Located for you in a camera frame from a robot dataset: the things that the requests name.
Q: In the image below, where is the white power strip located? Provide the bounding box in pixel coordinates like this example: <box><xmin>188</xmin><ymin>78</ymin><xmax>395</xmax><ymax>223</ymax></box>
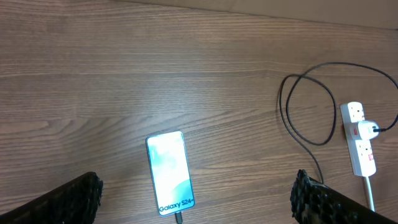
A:
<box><xmin>340</xmin><ymin>101</ymin><xmax>376</xmax><ymax>177</ymax></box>

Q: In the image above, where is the Galaxy S24+ smartphone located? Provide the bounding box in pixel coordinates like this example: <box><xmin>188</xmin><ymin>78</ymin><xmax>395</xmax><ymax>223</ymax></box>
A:
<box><xmin>146</xmin><ymin>131</ymin><xmax>195</xmax><ymax>217</ymax></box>

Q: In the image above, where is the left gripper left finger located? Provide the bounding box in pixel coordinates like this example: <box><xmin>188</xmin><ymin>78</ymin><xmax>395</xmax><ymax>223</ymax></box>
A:
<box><xmin>1</xmin><ymin>172</ymin><xmax>103</xmax><ymax>224</ymax></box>

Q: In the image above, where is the black charging cable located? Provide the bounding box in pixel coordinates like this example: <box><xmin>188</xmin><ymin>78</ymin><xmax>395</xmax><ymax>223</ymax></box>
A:
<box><xmin>174</xmin><ymin>61</ymin><xmax>398</xmax><ymax>224</ymax></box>

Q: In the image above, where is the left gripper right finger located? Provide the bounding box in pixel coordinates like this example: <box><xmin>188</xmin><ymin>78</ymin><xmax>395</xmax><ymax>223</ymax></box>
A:
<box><xmin>290</xmin><ymin>169</ymin><xmax>397</xmax><ymax>224</ymax></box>

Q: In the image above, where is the white charger adapter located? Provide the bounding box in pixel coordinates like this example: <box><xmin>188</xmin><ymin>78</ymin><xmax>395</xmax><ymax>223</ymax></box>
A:
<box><xmin>348</xmin><ymin>121</ymin><xmax>379</xmax><ymax>140</ymax></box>

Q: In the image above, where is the white power strip cord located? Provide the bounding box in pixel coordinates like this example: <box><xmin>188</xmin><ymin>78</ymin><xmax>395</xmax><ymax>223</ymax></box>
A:
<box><xmin>362</xmin><ymin>175</ymin><xmax>376</xmax><ymax>213</ymax></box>

